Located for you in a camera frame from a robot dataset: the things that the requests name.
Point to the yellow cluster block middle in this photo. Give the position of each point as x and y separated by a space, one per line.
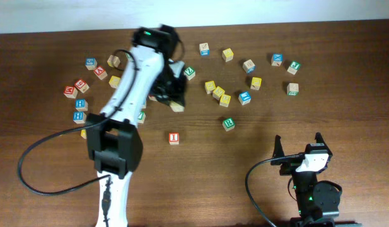
218 92

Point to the red A letter block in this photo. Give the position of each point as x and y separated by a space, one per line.
176 107

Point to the blue S letter block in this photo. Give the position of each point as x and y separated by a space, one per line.
91 63

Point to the blue D sided block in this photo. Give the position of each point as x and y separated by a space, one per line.
248 66

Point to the blue H block lower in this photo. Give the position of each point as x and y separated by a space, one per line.
79 117

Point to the yellow block upper left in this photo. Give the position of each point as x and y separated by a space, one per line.
114 82

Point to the red 9 number block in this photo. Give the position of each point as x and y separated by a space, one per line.
81 85

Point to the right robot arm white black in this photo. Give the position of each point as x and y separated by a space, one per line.
318 201

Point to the red Q letter block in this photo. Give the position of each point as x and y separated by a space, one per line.
153 98

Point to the yellow E cluster block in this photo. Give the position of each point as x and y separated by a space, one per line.
225 100

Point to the green J letter block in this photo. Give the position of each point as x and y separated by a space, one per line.
293 67

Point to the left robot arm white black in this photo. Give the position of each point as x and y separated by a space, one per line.
113 141

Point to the red I letter block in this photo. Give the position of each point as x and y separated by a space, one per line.
174 138

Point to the red A block left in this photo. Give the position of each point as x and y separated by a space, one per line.
100 72

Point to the red M letter block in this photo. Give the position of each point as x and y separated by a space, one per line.
70 92

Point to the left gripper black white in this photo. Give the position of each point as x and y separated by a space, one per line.
174 93

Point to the blue I letter block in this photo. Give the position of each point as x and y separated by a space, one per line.
244 98

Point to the green V letter block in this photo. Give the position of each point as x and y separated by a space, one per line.
141 117

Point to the green Z letter block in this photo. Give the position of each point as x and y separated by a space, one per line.
189 72

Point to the green-sided block far right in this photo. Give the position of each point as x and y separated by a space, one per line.
292 89

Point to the blue h block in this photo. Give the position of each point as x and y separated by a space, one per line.
79 117
81 105

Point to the green L letter block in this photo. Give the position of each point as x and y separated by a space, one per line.
129 57

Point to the yellow block right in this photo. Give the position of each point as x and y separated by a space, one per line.
255 83

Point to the blue H block upper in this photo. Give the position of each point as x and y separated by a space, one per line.
81 105

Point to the plain wood yellow-edged block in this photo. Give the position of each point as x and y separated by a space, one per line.
113 61

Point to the yellow block top centre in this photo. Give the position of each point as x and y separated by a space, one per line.
227 55

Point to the blue-sided block top centre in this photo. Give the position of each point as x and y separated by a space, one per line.
204 49

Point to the yellow cluster block left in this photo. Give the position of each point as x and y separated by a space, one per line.
209 86

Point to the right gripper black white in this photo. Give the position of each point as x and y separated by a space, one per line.
290 165

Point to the yellow block lower left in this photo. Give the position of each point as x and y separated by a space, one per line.
83 134

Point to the blue X letter block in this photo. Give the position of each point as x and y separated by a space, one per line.
277 59

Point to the green R letter block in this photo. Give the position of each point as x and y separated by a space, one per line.
228 124

